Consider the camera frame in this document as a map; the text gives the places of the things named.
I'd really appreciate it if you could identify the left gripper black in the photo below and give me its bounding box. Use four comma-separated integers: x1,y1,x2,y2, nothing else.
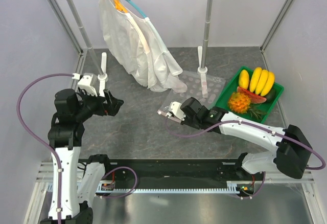
74,88,123,122

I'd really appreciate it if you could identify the clear zip top bag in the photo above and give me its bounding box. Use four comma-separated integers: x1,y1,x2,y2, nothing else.
158,71,226,116

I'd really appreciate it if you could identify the toy pineapple orange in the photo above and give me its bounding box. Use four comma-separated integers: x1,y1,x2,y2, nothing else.
227,92,266,121

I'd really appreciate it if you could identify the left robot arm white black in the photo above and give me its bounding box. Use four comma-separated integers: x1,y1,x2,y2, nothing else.
41,89,124,223

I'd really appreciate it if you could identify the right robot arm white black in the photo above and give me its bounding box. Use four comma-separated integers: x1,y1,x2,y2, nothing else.
177,97,312,180

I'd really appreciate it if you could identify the green plastic tray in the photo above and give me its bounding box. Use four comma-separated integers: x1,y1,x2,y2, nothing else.
215,66,284,123

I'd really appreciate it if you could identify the white garment on hanger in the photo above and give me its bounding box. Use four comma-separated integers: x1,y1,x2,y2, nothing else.
99,0,187,93

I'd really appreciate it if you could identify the yellow toy mango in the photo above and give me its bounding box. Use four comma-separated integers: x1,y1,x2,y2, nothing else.
239,69,250,89

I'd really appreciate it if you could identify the toy watermelon slice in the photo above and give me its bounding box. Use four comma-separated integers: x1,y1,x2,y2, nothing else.
237,86,266,104

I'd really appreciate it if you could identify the yellow toy banana bunch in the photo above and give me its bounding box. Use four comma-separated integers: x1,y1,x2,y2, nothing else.
249,67,275,97

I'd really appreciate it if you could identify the dark green toy avocado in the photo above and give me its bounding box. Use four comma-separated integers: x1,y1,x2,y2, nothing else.
265,88,276,103

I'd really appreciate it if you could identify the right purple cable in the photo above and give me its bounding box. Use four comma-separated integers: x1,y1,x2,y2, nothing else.
165,114,326,171

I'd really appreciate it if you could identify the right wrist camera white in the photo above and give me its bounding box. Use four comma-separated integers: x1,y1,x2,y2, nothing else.
165,101,186,123

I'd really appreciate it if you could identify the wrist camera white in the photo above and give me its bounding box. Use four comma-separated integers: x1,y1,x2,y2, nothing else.
77,73,99,97
165,101,186,123

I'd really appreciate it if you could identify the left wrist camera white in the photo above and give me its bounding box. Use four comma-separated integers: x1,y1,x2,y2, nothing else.
77,73,99,97

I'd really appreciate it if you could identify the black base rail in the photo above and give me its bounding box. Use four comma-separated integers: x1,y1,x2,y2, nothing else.
79,155,264,190

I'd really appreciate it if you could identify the white cable duct strip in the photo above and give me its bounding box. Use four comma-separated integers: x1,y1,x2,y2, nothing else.
96,183,240,194

